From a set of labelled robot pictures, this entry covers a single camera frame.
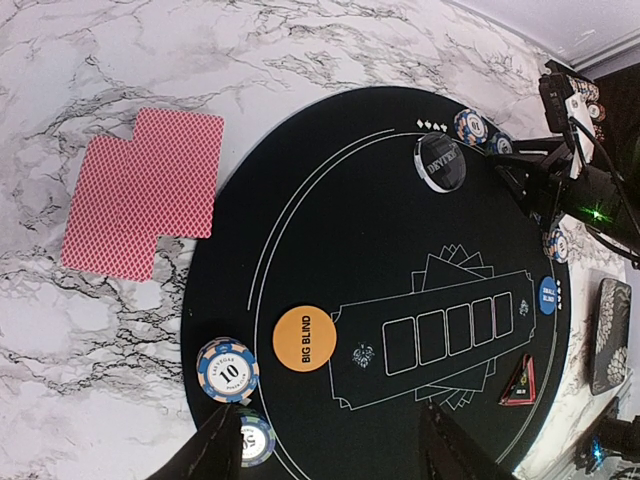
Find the red playing card deck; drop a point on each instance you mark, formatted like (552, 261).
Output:
(129, 193)

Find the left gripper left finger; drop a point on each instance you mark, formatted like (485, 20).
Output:
(214, 452)

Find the floral patterned pouch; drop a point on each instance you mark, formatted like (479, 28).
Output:
(608, 364)

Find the red triangle all-in marker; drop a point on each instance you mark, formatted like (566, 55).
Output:
(521, 389)

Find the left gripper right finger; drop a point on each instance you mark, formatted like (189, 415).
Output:
(448, 452)

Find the orange big blind button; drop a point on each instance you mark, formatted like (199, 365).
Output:
(304, 338)

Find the green chip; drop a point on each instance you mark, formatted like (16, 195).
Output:
(499, 144)
(258, 438)

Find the black poker chip case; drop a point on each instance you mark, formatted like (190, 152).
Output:
(618, 82)

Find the round black poker mat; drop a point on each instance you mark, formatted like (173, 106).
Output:
(434, 296)

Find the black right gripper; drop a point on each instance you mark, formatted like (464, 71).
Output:
(570, 172)

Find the black dealer button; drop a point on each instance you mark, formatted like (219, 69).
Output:
(439, 162)

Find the blue small blind button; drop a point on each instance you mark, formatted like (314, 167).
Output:
(547, 296)

